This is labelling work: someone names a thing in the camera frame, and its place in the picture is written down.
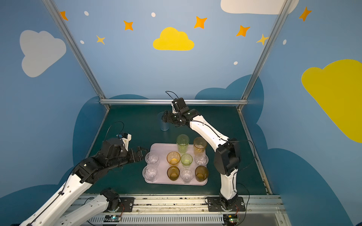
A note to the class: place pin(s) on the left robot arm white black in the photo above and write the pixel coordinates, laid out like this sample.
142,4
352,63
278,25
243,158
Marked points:
83,176

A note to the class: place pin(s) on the pink rectangular tray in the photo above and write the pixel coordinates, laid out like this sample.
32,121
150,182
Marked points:
162,150

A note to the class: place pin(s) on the right controller board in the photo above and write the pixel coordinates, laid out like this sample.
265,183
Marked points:
230,220

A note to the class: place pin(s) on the aluminium frame post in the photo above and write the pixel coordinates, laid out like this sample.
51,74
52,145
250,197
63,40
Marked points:
61,24
277,26

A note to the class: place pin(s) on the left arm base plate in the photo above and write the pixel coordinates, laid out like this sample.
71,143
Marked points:
125,204

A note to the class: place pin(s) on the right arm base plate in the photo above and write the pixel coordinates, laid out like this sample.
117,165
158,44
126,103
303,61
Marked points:
219,204

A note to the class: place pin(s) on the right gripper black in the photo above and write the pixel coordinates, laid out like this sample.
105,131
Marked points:
170,118

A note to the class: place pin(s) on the tall orange glass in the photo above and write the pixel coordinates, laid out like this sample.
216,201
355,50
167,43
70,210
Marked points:
199,145

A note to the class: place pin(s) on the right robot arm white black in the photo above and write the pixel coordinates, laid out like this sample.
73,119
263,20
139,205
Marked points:
227,151

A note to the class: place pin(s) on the clear faceted glass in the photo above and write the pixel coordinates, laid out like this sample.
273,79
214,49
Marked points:
201,159
150,173
187,174
152,158

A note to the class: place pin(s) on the small green glass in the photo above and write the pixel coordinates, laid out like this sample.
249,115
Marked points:
186,159

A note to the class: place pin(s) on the dark amber textured glass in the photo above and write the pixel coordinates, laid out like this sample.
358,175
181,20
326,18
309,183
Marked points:
201,173
173,173

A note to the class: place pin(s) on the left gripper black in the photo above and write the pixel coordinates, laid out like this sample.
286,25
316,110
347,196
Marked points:
135,154

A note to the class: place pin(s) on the tall green glass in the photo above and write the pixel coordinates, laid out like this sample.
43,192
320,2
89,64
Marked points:
182,142

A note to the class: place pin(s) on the left controller board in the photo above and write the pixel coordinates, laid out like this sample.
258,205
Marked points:
112,219

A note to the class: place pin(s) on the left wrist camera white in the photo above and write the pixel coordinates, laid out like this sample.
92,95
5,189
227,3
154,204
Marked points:
126,138

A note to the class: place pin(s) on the tall clear bluish glass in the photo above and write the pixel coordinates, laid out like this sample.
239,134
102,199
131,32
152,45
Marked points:
164,126

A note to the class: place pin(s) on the orange short glass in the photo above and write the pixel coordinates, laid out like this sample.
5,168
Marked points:
173,158

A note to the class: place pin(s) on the controller board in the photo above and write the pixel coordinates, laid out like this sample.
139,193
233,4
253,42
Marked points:
112,219
230,220

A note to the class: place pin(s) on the aluminium frame right post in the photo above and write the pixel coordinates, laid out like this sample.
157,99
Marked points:
277,26

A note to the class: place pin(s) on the aluminium frame left post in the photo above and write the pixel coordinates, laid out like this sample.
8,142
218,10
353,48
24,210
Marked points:
61,24

